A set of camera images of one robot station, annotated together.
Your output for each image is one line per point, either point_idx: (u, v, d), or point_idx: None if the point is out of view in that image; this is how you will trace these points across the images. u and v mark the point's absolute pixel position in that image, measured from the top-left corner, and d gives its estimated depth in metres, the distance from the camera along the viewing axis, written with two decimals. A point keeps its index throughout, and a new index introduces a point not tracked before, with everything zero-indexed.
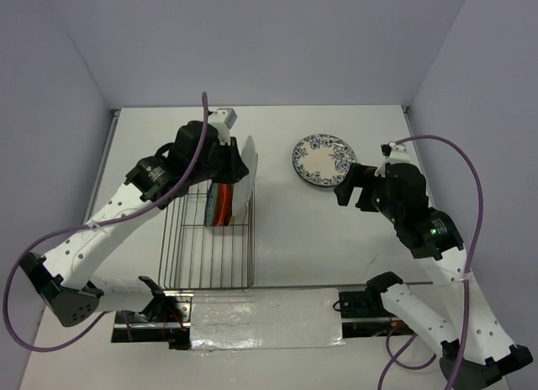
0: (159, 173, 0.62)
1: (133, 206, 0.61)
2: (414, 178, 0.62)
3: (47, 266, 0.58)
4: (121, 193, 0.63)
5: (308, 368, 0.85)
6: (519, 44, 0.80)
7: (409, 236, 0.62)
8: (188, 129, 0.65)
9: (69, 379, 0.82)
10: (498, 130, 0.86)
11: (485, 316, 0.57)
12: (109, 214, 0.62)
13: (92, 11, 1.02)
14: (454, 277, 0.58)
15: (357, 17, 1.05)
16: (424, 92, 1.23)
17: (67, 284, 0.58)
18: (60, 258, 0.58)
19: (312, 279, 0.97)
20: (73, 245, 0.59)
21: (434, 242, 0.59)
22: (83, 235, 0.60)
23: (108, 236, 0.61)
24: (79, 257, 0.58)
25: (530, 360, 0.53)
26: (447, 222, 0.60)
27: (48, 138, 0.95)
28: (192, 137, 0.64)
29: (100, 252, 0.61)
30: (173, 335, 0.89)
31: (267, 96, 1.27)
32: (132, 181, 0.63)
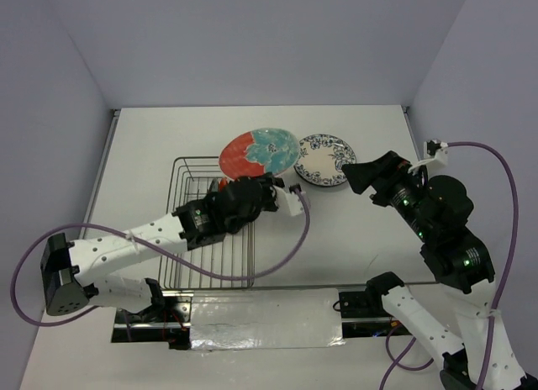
0: (201, 223, 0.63)
1: (171, 240, 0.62)
2: (461, 203, 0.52)
3: (71, 252, 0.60)
4: (165, 220, 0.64)
5: (309, 368, 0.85)
6: (519, 44, 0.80)
7: (438, 262, 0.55)
8: (235, 187, 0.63)
9: (69, 380, 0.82)
10: (498, 129, 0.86)
11: (503, 348, 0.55)
12: (145, 234, 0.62)
13: (92, 11, 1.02)
14: (481, 313, 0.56)
15: (357, 18, 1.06)
16: (424, 92, 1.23)
17: (80, 277, 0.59)
18: (84, 250, 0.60)
19: (312, 279, 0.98)
20: (102, 245, 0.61)
21: (465, 274, 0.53)
22: (116, 241, 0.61)
23: (134, 254, 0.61)
24: (102, 260, 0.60)
25: None
26: (486, 254, 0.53)
27: (48, 138, 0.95)
28: (235, 200, 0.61)
29: (121, 264, 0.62)
30: (173, 335, 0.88)
31: (267, 96, 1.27)
32: (178, 215, 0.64)
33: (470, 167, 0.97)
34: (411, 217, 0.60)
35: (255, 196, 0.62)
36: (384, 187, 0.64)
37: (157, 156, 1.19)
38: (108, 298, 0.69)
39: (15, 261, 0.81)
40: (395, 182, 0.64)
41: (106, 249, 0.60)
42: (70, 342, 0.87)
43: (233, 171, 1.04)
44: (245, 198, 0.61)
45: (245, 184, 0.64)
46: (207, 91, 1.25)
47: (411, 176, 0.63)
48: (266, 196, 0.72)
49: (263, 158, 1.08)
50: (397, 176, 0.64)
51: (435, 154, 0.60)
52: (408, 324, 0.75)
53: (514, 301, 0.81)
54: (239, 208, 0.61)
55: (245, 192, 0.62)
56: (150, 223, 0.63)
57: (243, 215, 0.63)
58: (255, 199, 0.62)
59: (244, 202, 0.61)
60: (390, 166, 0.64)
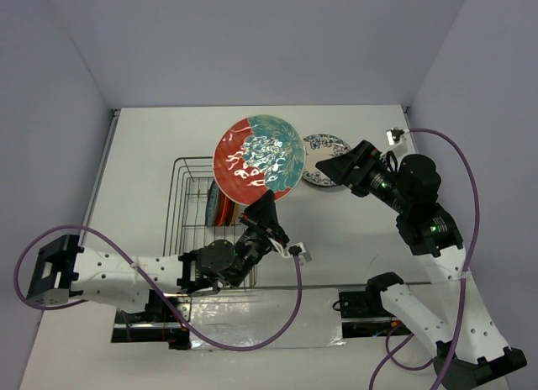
0: (196, 276, 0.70)
1: (168, 281, 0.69)
2: (430, 178, 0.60)
3: (77, 258, 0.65)
4: (167, 260, 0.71)
5: (308, 368, 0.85)
6: (519, 44, 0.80)
7: (411, 233, 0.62)
8: (208, 253, 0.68)
9: (68, 379, 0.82)
10: (498, 130, 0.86)
11: (481, 315, 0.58)
12: (148, 268, 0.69)
13: (92, 12, 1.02)
14: (451, 275, 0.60)
15: (357, 18, 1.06)
16: (424, 92, 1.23)
17: (74, 284, 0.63)
18: (89, 261, 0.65)
19: (312, 280, 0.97)
20: (108, 264, 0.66)
21: (433, 238, 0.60)
22: (120, 263, 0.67)
23: (130, 282, 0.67)
24: (101, 276, 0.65)
25: (524, 362, 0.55)
26: (450, 220, 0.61)
27: (48, 138, 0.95)
28: (209, 266, 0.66)
29: (113, 288, 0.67)
30: (173, 335, 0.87)
31: (267, 96, 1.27)
32: (181, 260, 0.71)
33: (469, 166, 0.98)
34: (391, 199, 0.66)
35: (225, 263, 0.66)
36: (361, 177, 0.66)
37: (157, 156, 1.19)
38: (102, 301, 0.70)
39: (15, 261, 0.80)
40: (371, 170, 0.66)
41: (111, 269, 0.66)
42: (70, 340, 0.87)
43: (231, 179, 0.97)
44: (213, 267, 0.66)
45: (218, 248, 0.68)
46: (207, 91, 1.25)
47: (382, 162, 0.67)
48: (264, 243, 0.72)
49: (263, 163, 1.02)
50: (371, 163, 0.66)
51: (399, 140, 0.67)
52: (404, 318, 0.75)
53: (514, 301, 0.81)
54: (212, 273, 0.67)
55: (212, 260, 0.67)
56: (156, 260, 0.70)
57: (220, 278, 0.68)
58: (222, 266, 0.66)
59: (212, 271, 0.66)
60: (365, 154, 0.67)
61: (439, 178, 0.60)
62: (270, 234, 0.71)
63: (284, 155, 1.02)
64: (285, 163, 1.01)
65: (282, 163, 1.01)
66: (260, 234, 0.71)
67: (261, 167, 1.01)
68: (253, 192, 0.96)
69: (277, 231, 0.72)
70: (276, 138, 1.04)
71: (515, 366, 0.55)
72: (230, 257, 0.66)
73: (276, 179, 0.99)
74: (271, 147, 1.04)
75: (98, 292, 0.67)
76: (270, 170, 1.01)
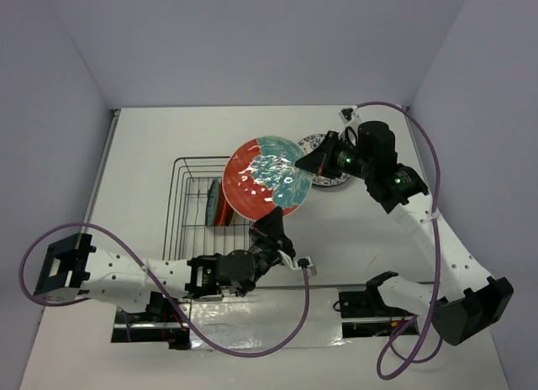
0: (202, 281, 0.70)
1: (176, 285, 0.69)
2: (384, 134, 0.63)
3: (89, 258, 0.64)
4: (177, 264, 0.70)
5: (309, 368, 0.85)
6: (518, 46, 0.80)
7: (380, 191, 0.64)
8: (226, 261, 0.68)
9: (69, 379, 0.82)
10: (497, 130, 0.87)
11: (460, 250, 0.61)
12: (157, 271, 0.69)
13: (92, 12, 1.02)
14: (423, 218, 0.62)
15: (357, 18, 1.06)
16: (424, 92, 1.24)
17: (84, 284, 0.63)
18: (100, 262, 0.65)
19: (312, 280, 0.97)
20: (118, 265, 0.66)
21: (400, 190, 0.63)
22: (131, 266, 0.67)
23: (139, 285, 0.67)
24: (111, 277, 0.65)
25: (511, 289, 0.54)
26: (414, 174, 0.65)
27: (48, 138, 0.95)
28: (226, 275, 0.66)
29: (121, 290, 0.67)
30: (173, 335, 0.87)
31: (267, 96, 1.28)
32: (190, 266, 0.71)
33: (468, 167, 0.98)
34: (358, 170, 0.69)
35: (245, 273, 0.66)
36: (328, 160, 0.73)
37: (157, 156, 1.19)
38: (105, 300, 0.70)
39: (15, 261, 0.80)
40: (336, 148, 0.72)
41: (123, 271, 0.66)
42: (70, 340, 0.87)
43: (239, 197, 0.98)
44: (232, 276, 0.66)
45: (239, 258, 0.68)
46: (207, 91, 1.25)
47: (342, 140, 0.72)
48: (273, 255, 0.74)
49: (271, 181, 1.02)
50: (332, 144, 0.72)
51: (351, 116, 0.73)
52: (404, 302, 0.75)
53: (514, 299, 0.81)
54: (228, 281, 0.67)
55: (232, 269, 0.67)
56: (166, 263, 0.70)
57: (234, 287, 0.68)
58: (241, 276, 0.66)
59: (230, 280, 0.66)
60: (329, 136, 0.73)
61: (392, 134, 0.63)
62: (280, 246, 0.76)
63: (291, 171, 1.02)
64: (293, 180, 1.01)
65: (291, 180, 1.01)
66: (271, 246, 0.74)
67: (268, 184, 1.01)
68: (262, 208, 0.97)
69: (287, 244, 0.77)
70: (285, 155, 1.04)
71: (502, 294, 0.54)
72: (250, 268, 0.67)
73: (283, 196, 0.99)
74: (279, 166, 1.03)
75: (107, 291, 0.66)
76: (277, 187, 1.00)
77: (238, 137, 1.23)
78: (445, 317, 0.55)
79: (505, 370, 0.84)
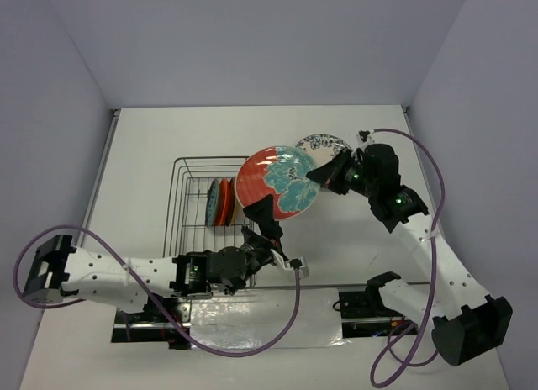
0: (190, 280, 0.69)
1: (160, 284, 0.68)
2: (388, 157, 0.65)
3: (68, 259, 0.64)
4: (161, 263, 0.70)
5: (309, 368, 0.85)
6: (519, 45, 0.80)
7: (382, 209, 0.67)
8: (218, 259, 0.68)
9: (68, 379, 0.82)
10: (498, 130, 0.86)
11: (456, 267, 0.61)
12: (140, 270, 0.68)
13: (92, 13, 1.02)
14: (421, 236, 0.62)
15: (357, 17, 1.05)
16: (424, 92, 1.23)
17: (65, 285, 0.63)
18: (81, 262, 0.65)
19: (312, 280, 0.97)
20: (99, 266, 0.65)
21: (401, 209, 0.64)
22: (112, 266, 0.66)
23: (122, 284, 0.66)
24: (92, 277, 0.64)
25: (510, 309, 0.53)
26: (415, 196, 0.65)
27: (48, 138, 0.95)
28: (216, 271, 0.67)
29: (106, 289, 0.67)
30: (173, 336, 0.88)
31: (267, 96, 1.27)
32: (176, 262, 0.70)
33: (468, 167, 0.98)
34: (363, 188, 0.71)
35: (235, 271, 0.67)
36: (335, 175, 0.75)
37: (156, 157, 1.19)
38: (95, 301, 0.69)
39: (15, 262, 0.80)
40: (344, 166, 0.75)
41: (102, 270, 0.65)
42: (70, 340, 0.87)
43: (247, 196, 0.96)
44: (223, 273, 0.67)
45: (229, 255, 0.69)
46: (207, 91, 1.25)
47: (353, 159, 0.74)
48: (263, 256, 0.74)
49: (281, 185, 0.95)
50: (343, 160, 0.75)
51: (366, 139, 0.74)
52: (403, 308, 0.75)
53: (515, 300, 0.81)
54: (219, 279, 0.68)
55: (224, 266, 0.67)
56: (149, 262, 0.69)
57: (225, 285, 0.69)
58: (233, 274, 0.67)
59: (221, 277, 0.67)
60: (342, 153, 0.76)
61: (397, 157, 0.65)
62: (272, 245, 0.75)
63: (303, 181, 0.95)
64: (302, 189, 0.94)
65: (298, 188, 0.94)
66: (264, 244, 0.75)
67: (276, 187, 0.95)
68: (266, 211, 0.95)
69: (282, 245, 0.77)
70: (297, 166, 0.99)
71: (501, 313, 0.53)
72: (241, 266, 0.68)
73: (288, 200, 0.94)
74: (292, 171, 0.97)
75: (92, 291, 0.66)
76: (285, 192, 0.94)
77: (238, 137, 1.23)
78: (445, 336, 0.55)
79: (506, 371, 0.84)
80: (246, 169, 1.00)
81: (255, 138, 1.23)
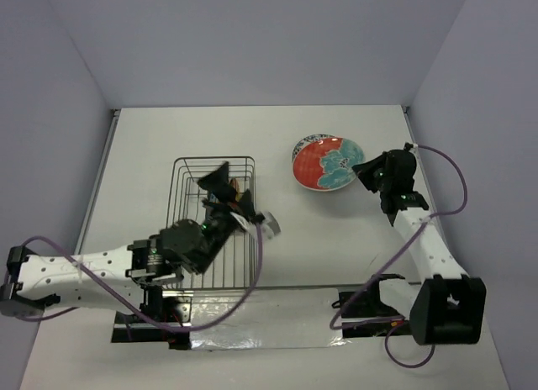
0: (153, 263, 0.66)
1: (116, 275, 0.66)
2: None
3: (21, 269, 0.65)
4: (117, 254, 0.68)
5: (310, 368, 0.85)
6: (519, 45, 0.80)
7: (387, 203, 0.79)
8: (170, 234, 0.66)
9: (68, 380, 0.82)
10: (498, 130, 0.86)
11: (439, 247, 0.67)
12: (94, 265, 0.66)
13: (92, 12, 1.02)
14: (414, 222, 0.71)
15: (357, 17, 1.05)
16: (424, 92, 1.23)
17: (23, 293, 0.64)
18: (34, 269, 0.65)
19: (313, 278, 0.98)
20: (50, 267, 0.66)
21: (403, 204, 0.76)
22: (64, 266, 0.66)
23: (76, 281, 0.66)
24: (45, 281, 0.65)
25: (481, 287, 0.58)
26: (422, 202, 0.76)
27: (47, 137, 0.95)
28: (171, 247, 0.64)
29: (66, 287, 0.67)
30: (173, 336, 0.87)
31: (267, 96, 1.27)
32: (132, 250, 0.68)
33: (468, 167, 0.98)
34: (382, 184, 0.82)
35: (188, 243, 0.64)
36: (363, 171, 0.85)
37: (156, 157, 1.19)
38: (85, 302, 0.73)
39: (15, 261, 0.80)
40: (377, 164, 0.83)
41: (54, 271, 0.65)
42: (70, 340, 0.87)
43: (299, 165, 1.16)
44: (176, 248, 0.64)
45: (182, 229, 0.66)
46: (207, 91, 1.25)
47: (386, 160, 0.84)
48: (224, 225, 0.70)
49: (329, 166, 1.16)
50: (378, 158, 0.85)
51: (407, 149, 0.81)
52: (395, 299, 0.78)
53: (516, 300, 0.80)
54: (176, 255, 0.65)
55: (176, 240, 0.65)
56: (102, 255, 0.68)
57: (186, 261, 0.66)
58: (187, 247, 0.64)
59: (176, 252, 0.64)
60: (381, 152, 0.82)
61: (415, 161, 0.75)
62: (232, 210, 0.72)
63: (347, 171, 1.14)
64: (344, 176, 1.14)
65: (340, 174, 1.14)
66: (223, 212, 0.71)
67: (326, 167, 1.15)
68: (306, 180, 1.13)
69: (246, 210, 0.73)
70: (350, 159, 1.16)
71: (472, 292, 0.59)
72: (194, 238, 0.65)
73: (328, 178, 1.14)
74: (344, 162, 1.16)
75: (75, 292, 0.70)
76: (329, 173, 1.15)
77: (238, 137, 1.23)
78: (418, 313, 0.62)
79: (506, 371, 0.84)
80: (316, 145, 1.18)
81: (255, 138, 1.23)
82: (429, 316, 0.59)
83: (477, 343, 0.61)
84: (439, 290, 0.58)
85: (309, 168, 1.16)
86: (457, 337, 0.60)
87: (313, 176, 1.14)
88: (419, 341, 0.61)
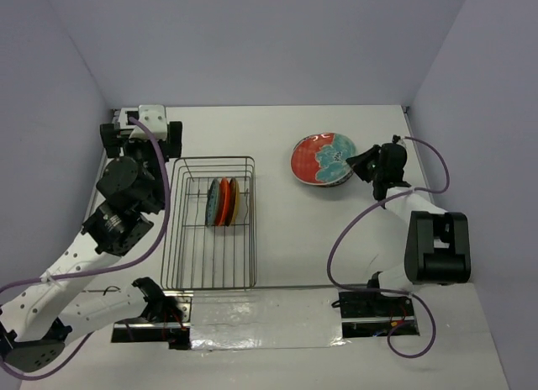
0: (116, 221, 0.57)
1: (90, 260, 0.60)
2: (396, 150, 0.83)
3: (2, 322, 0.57)
4: (76, 245, 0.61)
5: (310, 368, 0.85)
6: (519, 44, 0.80)
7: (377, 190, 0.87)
8: (107, 179, 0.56)
9: (67, 381, 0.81)
10: (497, 130, 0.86)
11: (420, 199, 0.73)
12: (64, 267, 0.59)
13: (92, 13, 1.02)
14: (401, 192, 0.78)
15: (357, 17, 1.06)
16: (424, 92, 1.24)
17: (23, 338, 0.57)
18: (14, 312, 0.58)
19: (312, 279, 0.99)
20: (26, 299, 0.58)
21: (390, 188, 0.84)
22: (39, 287, 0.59)
23: (60, 291, 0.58)
24: (34, 312, 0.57)
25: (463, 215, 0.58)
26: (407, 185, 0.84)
27: (47, 137, 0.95)
28: (116, 188, 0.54)
29: (57, 303, 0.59)
30: (173, 335, 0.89)
31: (268, 96, 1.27)
32: (88, 229, 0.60)
33: (468, 167, 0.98)
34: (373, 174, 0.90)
35: (129, 173, 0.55)
36: (357, 163, 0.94)
37: None
38: (92, 324, 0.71)
39: (13, 263, 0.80)
40: (368, 156, 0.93)
41: (31, 299, 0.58)
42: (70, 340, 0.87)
43: (296, 160, 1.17)
44: (122, 186, 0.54)
45: (114, 168, 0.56)
46: (207, 91, 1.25)
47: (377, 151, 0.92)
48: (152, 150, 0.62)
49: (325, 160, 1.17)
50: (371, 151, 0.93)
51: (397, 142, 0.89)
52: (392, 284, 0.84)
53: (516, 300, 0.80)
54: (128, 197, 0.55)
55: (118, 179, 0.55)
56: (64, 254, 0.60)
57: (142, 197, 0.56)
58: (132, 180, 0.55)
59: (123, 190, 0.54)
60: (371, 146, 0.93)
61: (403, 151, 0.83)
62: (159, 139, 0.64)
63: (342, 164, 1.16)
64: (340, 168, 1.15)
65: (337, 167, 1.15)
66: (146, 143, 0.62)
67: (321, 161, 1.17)
68: (303, 174, 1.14)
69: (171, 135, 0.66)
70: (343, 151, 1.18)
71: (456, 218, 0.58)
72: (130, 165, 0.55)
73: (324, 172, 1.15)
74: (338, 156, 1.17)
75: (78, 314, 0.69)
76: (325, 166, 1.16)
77: (237, 137, 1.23)
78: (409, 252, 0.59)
79: (506, 371, 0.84)
80: (309, 141, 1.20)
81: (255, 138, 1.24)
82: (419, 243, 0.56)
83: (463, 281, 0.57)
84: (425, 217, 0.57)
85: (307, 164, 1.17)
86: (452, 271, 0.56)
87: (312, 172, 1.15)
88: (414, 281, 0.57)
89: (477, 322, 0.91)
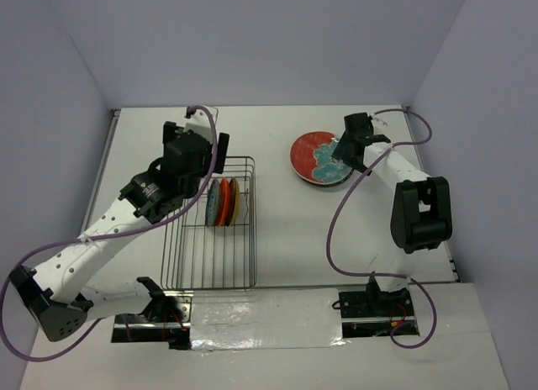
0: (152, 192, 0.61)
1: (126, 221, 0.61)
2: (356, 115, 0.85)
3: (36, 281, 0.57)
4: (115, 208, 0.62)
5: (309, 368, 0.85)
6: (519, 45, 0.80)
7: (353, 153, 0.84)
8: (178, 143, 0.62)
9: (66, 381, 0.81)
10: (497, 131, 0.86)
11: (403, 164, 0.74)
12: (102, 229, 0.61)
13: (93, 13, 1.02)
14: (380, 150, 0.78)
15: (357, 18, 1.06)
16: (424, 92, 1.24)
17: (55, 298, 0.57)
18: (49, 271, 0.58)
19: (313, 279, 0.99)
20: (64, 259, 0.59)
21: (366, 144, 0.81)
22: (76, 249, 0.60)
23: (97, 253, 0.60)
24: (70, 271, 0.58)
25: (444, 179, 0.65)
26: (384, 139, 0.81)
27: (47, 138, 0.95)
28: (181, 152, 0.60)
29: (91, 266, 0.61)
30: (173, 335, 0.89)
31: (267, 95, 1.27)
32: (126, 196, 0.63)
33: (468, 167, 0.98)
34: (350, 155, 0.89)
35: (197, 144, 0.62)
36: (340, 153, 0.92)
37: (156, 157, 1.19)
38: (102, 309, 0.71)
39: (13, 260, 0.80)
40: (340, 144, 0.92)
41: (68, 259, 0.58)
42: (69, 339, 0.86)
43: (295, 155, 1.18)
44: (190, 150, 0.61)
45: (187, 137, 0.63)
46: (207, 91, 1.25)
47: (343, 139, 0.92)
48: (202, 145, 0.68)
49: (323, 160, 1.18)
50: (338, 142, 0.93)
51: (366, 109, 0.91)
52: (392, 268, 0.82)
53: (516, 300, 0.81)
54: (187, 161, 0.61)
55: (187, 144, 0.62)
56: (102, 217, 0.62)
57: (196, 169, 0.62)
58: (199, 149, 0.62)
59: (188, 155, 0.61)
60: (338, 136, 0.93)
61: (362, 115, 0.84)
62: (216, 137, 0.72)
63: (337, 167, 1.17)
64: (335, 171, 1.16)
65: (331, 169, 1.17)
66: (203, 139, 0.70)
67: (319, 160, 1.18)
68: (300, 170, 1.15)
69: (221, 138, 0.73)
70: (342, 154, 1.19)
71: (437, 183, 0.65)
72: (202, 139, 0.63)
73: (320, 171, 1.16)
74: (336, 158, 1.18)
75: (97, 293, 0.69)
76: (322, 166, 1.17)
77: (238, 137, 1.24)
78: (397, 220, 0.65)
79: (506, 371, 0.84)
80: (309, 137, 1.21)
81: (255, 138, 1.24)
82: (408, 213, 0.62)
83: (449, 239, 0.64)
84: (412, 187, 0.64)
85: (303, 158, 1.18)
86: (437, 231, 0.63)
87: (308, 167, 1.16)
88: (406, 246, 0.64)
89: (477, 323, 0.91)
